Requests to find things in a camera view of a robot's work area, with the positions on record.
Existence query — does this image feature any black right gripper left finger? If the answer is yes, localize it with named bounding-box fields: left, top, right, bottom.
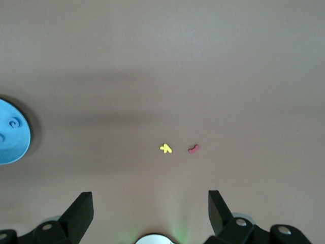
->
left=27, top=192, right=94, bottom=244

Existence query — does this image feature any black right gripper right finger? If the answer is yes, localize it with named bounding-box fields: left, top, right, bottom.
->
left=204, top=190, right=254, bottom=244

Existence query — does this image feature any yellow foam letter k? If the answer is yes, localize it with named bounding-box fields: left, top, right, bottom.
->
left=159, top=143, right=173, bottom=155

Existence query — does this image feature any blue plate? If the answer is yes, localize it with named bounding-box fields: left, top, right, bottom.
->
left=0, top=95, right=32, bottom=166

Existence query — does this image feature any brown table cover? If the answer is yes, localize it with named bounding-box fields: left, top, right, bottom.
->
left=0, top=0, right=325, bottom=244

